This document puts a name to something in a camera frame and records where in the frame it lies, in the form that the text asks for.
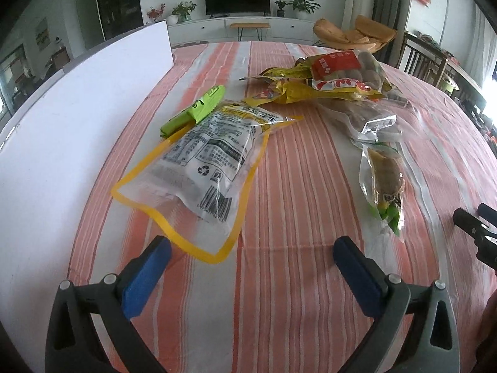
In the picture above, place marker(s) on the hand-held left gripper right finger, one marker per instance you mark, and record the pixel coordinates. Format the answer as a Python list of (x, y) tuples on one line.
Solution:
[(357, 276)]

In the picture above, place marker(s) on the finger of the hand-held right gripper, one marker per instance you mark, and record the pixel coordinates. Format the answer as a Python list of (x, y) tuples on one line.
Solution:
[(468, 220), (488, 213)]

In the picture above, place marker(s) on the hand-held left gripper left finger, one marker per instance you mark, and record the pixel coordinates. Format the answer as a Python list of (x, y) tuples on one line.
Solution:
[(149, 276)]

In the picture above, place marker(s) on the clear green-ended snack packet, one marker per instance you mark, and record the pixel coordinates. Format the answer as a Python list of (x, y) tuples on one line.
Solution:
[(384, 175)]

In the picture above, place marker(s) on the clear yellow-bordered snack packet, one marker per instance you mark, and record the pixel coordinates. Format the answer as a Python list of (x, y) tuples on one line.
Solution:
[(209, 155)]

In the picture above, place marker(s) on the clear brown snack packet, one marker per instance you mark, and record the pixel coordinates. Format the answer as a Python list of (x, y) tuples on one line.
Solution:
[(361, 114)]

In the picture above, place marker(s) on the green snack packet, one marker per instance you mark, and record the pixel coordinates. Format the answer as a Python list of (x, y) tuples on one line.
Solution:
[(202, 105)]

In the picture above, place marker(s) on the red label snack ball packet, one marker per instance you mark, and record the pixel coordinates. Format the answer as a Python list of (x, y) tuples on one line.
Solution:
[(334, 64)]

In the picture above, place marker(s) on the small yellow snack packet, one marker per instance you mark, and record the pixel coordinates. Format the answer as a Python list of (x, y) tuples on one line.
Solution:
[(283, 73)]

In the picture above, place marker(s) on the orange striped tablecloth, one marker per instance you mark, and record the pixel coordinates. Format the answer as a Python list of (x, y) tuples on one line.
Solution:
[(295, 202)]

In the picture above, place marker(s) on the cluttered wooden dining table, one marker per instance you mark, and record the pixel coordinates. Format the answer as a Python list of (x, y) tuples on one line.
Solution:
[(466, 81)]

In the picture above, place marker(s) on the white board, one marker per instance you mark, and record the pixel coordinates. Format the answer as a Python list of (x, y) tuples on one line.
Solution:
[(58, 163)]

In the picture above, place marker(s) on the wooden chair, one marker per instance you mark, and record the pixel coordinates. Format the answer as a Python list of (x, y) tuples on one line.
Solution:
[(421, 60)]

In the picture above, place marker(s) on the orange lounge chair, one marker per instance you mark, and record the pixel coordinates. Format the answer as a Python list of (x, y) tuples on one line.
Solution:
[(349, 37)]

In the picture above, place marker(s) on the white television cabinet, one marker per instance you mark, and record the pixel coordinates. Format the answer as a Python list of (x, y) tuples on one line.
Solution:
[(209, 27)]

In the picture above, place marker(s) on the red flower plant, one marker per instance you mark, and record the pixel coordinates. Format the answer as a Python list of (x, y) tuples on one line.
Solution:
[(155, 12)]

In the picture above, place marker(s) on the green plant in white pot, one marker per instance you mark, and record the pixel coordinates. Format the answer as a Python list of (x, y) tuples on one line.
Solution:
[(182, 11)]

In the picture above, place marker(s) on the wooden stool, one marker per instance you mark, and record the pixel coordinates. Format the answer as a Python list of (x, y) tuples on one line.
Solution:
[(250, 25)]

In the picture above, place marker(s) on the large leafy potted plant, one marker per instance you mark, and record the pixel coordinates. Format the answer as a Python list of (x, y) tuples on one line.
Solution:
[(303, 4)]

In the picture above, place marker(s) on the dark glass cabinet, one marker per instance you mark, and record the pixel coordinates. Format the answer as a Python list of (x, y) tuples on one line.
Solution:
[(118, 4)]

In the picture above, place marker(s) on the small plant in dark pot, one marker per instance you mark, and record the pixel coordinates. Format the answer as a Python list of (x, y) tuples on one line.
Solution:
[(280, 7)]

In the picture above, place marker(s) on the black television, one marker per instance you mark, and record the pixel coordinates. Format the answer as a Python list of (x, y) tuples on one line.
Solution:
[(237, 0)]

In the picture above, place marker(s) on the wall picture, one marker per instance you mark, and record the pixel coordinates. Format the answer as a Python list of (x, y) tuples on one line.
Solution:
[(42, 35)]

